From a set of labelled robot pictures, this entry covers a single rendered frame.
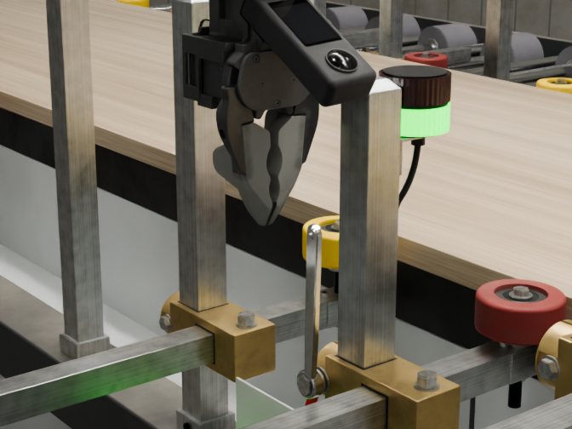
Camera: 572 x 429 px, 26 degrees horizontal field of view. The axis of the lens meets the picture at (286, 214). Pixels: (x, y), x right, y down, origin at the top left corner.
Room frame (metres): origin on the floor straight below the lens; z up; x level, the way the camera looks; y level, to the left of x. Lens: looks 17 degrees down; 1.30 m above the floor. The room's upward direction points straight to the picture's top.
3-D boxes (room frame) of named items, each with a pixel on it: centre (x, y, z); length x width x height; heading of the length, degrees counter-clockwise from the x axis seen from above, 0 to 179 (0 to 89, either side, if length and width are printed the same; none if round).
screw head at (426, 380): (0.92, -0.11, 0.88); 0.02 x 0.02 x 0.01
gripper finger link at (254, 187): (0.97, 0.04, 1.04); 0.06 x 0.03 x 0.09; 38
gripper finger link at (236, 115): (0.94, 0.03, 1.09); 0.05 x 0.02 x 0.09; 128
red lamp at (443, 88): (1.01, -0.11, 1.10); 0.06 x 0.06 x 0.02
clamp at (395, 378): (0.96, -0.08, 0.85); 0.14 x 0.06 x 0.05; 38
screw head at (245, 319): (1.12, 0.04, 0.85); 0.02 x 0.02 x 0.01
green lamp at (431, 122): (1.01, -0.11, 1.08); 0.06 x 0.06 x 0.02
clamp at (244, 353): (1.16, 0.07, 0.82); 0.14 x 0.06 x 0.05; 38
